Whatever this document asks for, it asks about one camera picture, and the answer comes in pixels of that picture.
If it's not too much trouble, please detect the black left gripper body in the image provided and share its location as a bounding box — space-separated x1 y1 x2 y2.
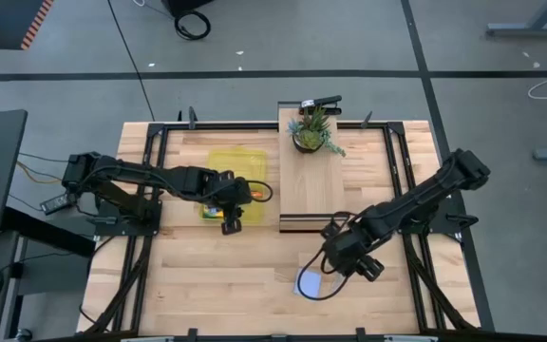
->
206 170 255 237

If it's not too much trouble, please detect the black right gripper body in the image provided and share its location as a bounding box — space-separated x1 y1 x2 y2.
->
321 219 386 283

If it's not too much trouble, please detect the yellow green crayon box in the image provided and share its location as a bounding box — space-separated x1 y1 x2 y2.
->
200 204 226 220

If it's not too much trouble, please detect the lavender sticky note pad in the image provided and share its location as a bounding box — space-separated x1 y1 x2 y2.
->
293 267 323 300

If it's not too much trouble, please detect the yellow transparent plastic case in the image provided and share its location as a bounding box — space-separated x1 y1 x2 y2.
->
199 146 269 225

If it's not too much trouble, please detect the potted succulent plant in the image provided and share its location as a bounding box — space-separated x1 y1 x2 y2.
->
287 104 348 158

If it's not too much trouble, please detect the black clamp with white label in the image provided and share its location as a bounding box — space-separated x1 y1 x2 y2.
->
298 94 343 116

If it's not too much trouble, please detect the black power adapter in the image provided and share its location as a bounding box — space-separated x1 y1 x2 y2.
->
40 191 78 216

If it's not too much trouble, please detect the grey desk leg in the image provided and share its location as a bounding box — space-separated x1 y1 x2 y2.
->
486 0 547 38

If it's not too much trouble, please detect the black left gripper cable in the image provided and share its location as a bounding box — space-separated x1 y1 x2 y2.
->
246 179 274 204

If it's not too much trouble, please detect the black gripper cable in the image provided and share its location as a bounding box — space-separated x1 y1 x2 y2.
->
246 179 274 204
296 244 350 302

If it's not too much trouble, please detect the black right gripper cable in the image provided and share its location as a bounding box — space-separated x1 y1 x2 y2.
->
296 244 350 302

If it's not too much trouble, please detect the black aluminium table frame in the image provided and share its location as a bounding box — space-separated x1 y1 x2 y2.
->
78 121 481 342

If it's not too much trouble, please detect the wooden shelf riser black frame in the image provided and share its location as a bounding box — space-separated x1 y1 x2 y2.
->
277 101 351 234

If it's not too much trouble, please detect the coiled black cable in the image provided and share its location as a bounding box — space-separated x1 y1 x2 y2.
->
174 9 212 41

